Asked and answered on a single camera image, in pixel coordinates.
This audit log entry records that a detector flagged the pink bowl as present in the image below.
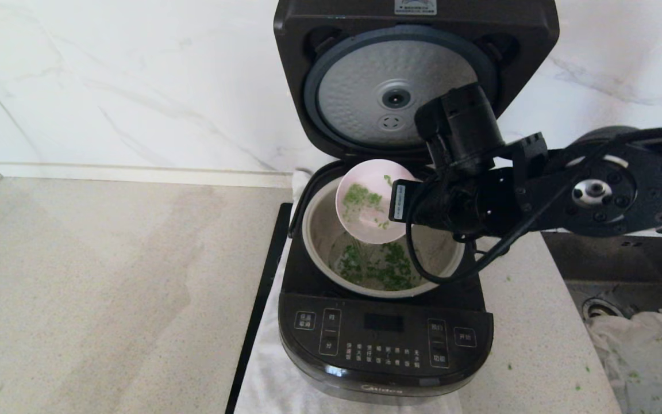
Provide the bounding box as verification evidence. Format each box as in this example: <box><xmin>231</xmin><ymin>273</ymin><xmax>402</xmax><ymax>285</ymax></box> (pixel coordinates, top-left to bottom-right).
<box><xmin>336</xmin><ymin>159</ymin><xmax>422</xmax><ymax>245</ymax></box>

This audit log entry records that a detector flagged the chopped green onion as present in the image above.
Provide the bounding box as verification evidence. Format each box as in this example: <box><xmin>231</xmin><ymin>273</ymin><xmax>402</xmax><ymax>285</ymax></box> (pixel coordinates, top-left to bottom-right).
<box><xmin>337</xmin><ymin>174</ymin><xmax>422</xmax><ymax>291</ymax></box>

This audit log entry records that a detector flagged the grey inner pot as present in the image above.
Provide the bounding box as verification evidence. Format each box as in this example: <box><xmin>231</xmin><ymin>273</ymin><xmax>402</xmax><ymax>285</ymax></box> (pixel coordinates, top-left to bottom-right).
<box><xmin>301</xmin><ymin>172</ymin><xmax>465</xmax><ymax>298</ymax></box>

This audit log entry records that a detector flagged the black rice cooker base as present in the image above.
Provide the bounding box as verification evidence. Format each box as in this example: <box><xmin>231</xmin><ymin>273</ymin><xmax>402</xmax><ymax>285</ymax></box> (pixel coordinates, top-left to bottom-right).
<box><xmin>278</xmin><ymin>161</ymin><xmax>494</xmax><ymax>403</ymax></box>

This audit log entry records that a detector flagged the steel sink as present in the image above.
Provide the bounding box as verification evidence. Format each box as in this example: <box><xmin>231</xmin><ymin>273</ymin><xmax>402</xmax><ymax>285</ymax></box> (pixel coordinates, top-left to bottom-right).
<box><xmin>541</xmin><ymin>230</ymin><xmax>662</xmax><ymax>414</ymax></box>

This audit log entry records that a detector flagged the white towel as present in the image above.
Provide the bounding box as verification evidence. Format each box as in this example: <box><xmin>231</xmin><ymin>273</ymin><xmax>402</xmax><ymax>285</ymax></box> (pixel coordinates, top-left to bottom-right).
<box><xmin>233</xmin><ymin>168</ymin><xmax>464</xmax><ymax>414</ymax></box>

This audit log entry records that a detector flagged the white crumpled cloth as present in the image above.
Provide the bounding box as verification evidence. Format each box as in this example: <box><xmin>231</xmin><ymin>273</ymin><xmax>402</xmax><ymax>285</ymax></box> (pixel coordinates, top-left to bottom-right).
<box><xmin>587</xmin><ymin>309</ymin><xmax>662</xmax><ymax>414</ymax></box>

